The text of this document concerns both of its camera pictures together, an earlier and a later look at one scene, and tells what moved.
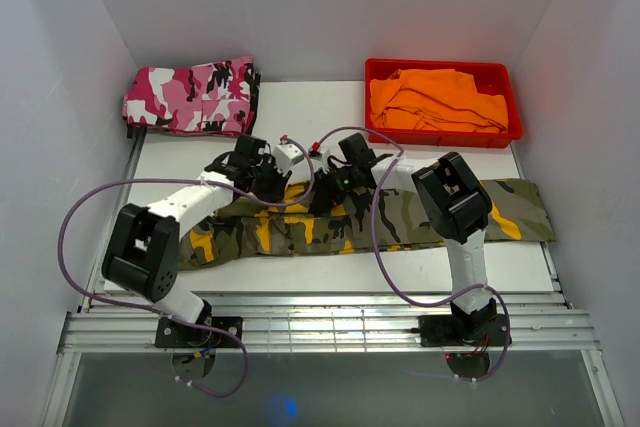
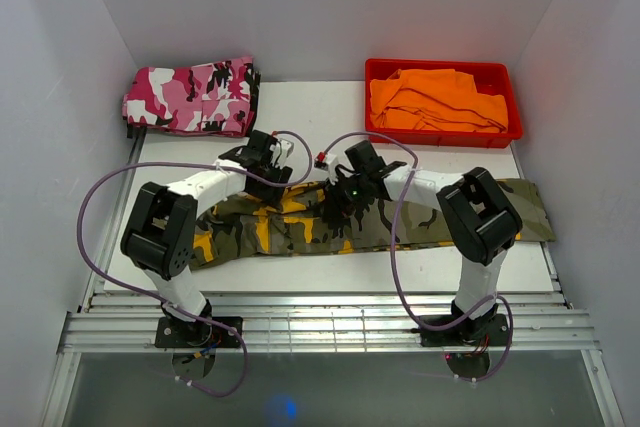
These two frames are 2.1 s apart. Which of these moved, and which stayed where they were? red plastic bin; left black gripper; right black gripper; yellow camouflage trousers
Moved: right black gripper
Stayed: yellow camouflage trousers; red plastic bin; left black gripper
